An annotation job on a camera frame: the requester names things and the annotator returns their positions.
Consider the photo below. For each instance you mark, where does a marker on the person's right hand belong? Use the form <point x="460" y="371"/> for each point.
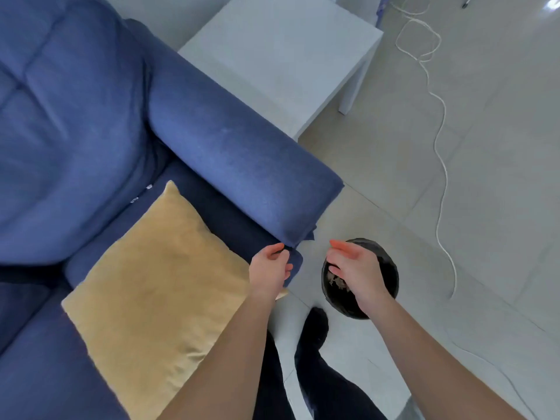
<point x="363" y="275"/>

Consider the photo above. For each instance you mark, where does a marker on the person's left hand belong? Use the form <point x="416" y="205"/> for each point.
<point x="264" y="275"/>

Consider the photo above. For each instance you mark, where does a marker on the person's right thumb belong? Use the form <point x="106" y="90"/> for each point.
<point x="343" y="247"/>

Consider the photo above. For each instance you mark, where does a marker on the person's left fingers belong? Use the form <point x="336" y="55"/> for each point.
<point x="275" y="250"/>

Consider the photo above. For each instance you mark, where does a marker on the person's right forearm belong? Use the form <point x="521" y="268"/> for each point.
<point x="428" y="358"/>

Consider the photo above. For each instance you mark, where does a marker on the person's left forearm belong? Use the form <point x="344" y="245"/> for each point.
<point x="227" y="358"/>

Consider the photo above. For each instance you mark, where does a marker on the crumbs of waste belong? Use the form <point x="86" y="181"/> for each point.
<point x="337" y="283"/>

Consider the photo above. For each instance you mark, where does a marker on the black round waste bin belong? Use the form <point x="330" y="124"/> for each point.
<point x="390" y="270"/>

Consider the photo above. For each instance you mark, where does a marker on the person's black sock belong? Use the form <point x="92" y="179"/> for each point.
<point x="316" y="328"/>

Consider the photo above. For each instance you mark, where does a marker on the yellow cushion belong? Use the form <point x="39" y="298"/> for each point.
<point x="144" y="279"/>

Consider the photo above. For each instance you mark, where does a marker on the person's dark trousers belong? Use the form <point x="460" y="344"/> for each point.
<point x="332" y="389"/>

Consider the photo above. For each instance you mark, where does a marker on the white side table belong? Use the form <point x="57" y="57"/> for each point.
<point x="280" y="52"/>

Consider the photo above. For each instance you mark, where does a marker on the blue fabric sofa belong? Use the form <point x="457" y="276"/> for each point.
<point x="87" y="126"/>

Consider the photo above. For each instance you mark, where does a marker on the blue furniture piece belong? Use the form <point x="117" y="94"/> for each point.
<point x="380" y="4"/>

